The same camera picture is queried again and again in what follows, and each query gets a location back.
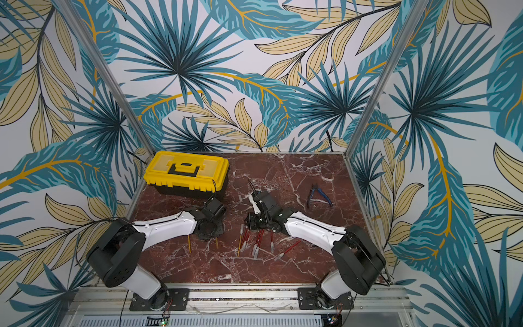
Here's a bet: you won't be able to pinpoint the aluminium front frame rail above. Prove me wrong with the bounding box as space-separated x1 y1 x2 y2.
67 283 414 316

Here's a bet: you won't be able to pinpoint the yellow black plastic toolbox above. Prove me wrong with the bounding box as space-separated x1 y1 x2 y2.
144 151 230 201

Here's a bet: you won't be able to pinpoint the red carving knife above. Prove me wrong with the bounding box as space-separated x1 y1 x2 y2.
251 230 264 257
270 230 275 254
241 232 251 252
253 230 265 259

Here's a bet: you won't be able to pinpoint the blue handled pliers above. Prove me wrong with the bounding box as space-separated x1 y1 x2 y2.
306 184 334 209

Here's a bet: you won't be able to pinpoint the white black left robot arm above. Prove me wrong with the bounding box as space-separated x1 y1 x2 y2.
87 198 226 311

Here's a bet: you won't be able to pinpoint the red carving knife angled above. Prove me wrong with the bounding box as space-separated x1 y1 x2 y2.
275 241 301 260

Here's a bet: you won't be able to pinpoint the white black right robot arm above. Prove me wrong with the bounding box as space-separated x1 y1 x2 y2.
245 192 386 309

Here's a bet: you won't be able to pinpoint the gold carving knife capped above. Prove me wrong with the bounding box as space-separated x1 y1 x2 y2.
236 224 245 257

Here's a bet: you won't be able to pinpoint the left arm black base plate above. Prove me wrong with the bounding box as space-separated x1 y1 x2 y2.
129 288 189 312

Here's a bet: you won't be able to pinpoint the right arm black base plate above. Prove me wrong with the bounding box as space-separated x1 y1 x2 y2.
297 287 355 310

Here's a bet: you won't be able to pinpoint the red carving knife capped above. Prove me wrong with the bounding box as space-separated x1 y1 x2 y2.
241 229 251 248

